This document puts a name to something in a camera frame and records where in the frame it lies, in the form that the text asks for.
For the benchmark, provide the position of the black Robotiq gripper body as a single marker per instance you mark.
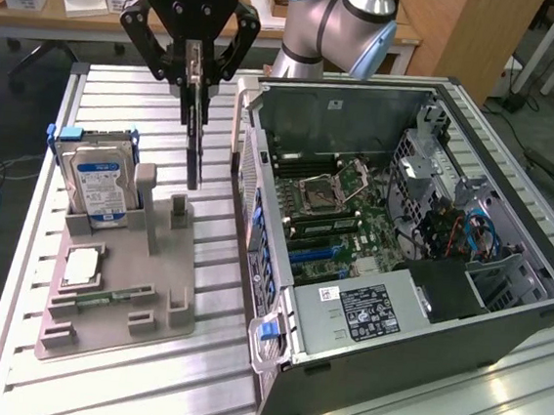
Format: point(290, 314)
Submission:
point(193, 3)

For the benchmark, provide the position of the green graphics card black cooler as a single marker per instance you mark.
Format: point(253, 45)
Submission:
point(194, 150)

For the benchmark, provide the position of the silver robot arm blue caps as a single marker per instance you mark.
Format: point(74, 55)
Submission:
point(319, 20)

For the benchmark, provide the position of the white papers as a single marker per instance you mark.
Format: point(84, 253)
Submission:
point(263, 17)

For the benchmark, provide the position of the white block round dish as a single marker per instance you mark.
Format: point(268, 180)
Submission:
point(83, 2)

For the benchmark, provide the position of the wooden desk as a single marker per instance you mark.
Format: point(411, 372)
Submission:
point(30, 19)

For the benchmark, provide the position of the hard disk blue label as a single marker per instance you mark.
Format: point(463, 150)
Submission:
point(97, 185)

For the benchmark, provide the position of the CPU socket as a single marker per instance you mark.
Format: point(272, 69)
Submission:
point(318, 197)

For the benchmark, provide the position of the metal socket cover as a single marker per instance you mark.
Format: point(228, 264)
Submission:
point(355, 176)

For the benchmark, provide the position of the green RAM stick white label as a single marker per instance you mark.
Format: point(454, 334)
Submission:
point(326, 227)

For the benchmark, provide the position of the black expansion slot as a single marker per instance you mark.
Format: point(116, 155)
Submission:
point(310, 242)

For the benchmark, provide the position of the perforated metal disk bay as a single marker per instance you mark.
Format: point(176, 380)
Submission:
point(430, 148)

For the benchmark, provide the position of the grey parts rack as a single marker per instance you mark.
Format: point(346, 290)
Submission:
point(119, 266)

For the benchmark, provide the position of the blue expansion slot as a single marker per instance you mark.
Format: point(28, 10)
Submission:
point(314, 255)

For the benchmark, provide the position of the silver CPU chip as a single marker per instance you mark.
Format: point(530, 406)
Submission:
point(80, 267)

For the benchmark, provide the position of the green motherboard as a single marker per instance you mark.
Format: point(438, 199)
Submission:
point(378, 227)

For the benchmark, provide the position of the green RAM stick bare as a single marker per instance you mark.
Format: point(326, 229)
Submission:
point(101, 297)

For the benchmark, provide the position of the wooden cabinet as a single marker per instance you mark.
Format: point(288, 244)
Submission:
point(499, 42)

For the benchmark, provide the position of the silver finned chipset heatsink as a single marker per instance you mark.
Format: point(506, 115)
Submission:
point(368, 267)

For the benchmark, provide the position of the white box red button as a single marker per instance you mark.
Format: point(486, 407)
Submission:
point(510, 83)

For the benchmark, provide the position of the black power brick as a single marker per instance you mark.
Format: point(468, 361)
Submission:
point(513, 102)

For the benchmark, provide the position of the blue case latch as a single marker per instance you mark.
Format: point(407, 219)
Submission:
point(266, 328)

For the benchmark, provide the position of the grey power supply black label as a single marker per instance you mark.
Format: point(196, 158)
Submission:
point(320, 319)

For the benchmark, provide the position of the black plastic shroud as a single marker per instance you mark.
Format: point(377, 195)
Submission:
point(445, 292)

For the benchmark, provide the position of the grey metal disk bay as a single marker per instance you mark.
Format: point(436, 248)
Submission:
point(520, 285)

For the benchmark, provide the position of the dark grey open PC case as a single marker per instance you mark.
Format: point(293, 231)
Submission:
point(386, 399)

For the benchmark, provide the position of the blue disk carrier frame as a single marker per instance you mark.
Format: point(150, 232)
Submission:
point(72, 134)

